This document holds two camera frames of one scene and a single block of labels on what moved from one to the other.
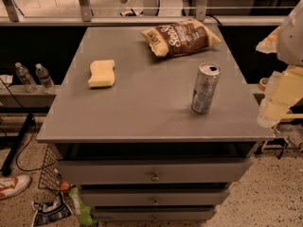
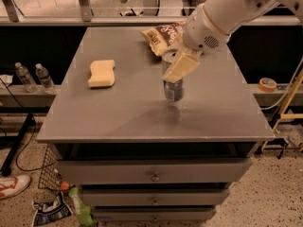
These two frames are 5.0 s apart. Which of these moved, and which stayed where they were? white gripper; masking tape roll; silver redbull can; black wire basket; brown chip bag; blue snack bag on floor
Moved: silver redbull can; white gripper
Stayed: black wire basket; masking tape roll; brown chip bag; blue snack bag on floor
